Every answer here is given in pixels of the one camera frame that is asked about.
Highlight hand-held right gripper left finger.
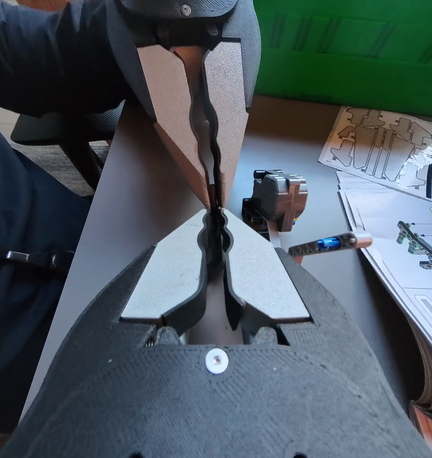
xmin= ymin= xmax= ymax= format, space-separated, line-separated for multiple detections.
xmin=120 ymin=208 xmax=208 ymax=336

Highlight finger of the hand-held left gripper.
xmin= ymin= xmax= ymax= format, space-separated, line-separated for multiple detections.
xmin=201 ymin=37 xmax=251 ymax=207
xmin=136 ymin=45 xmax=216 ymax=209

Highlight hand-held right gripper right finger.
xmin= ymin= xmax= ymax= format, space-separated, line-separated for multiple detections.
xmin=220 ymin=208 xmax=312 ymax=337

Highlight person's left forearm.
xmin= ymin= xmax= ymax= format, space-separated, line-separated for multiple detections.
xmin=0 ymin=0 xmax=138 ymax=117

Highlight grey lego beam blue pins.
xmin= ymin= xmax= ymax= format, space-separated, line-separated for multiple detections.
xmin=288 ymin=232 xmax=373 ymax=257

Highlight grey lego motor assembly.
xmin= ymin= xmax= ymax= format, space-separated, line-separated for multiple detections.
xmin=242 ymin=169 xmax=309 ymax=251

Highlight lego instruction booklet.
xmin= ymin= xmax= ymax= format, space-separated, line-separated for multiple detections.
xmin=336 ymin=171 xmax=432 ymax=412

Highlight lego sticker sheet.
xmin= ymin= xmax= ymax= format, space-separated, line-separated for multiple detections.
xmin=318 ymin=105 xmax=432 ymax=203

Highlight black office chair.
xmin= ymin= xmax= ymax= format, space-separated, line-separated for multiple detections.
xmin=10 ymin=100 xmax=127 ymax=192

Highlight green plastic bin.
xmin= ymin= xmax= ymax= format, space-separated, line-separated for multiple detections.
xmin=253 ymin=0 xmax=432 ymax=119

